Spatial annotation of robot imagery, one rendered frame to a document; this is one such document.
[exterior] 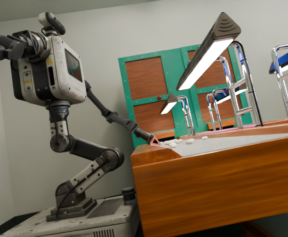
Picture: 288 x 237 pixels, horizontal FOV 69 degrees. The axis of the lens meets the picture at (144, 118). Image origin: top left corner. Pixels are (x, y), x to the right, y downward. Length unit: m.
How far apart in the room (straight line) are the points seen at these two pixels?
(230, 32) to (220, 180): 0.41
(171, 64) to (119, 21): 1.46
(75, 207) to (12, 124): 2.49
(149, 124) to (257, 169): 1.87
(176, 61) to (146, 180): 2.15
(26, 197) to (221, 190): 3.18
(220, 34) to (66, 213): 1.08
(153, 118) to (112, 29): 1.80
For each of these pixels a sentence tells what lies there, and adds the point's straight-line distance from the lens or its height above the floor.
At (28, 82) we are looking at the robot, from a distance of 1.27.
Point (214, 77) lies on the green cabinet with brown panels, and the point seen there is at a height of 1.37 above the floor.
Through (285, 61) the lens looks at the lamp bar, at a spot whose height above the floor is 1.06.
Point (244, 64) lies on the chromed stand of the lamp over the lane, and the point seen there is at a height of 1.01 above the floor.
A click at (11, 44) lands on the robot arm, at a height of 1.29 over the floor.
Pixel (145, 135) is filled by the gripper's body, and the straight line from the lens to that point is 1.51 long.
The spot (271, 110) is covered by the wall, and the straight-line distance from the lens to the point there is 3.85.
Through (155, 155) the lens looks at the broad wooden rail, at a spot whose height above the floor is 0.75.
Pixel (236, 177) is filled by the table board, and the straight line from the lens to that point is 0.52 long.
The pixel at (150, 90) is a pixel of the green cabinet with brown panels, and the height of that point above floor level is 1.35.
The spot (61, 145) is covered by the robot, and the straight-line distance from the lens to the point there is 1.25.
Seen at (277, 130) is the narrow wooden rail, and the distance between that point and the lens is 0.70.
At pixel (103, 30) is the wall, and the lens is 3.61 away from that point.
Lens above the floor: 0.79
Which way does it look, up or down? 6 degrees up
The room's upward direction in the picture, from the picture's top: 11 degrees counter-clockwise
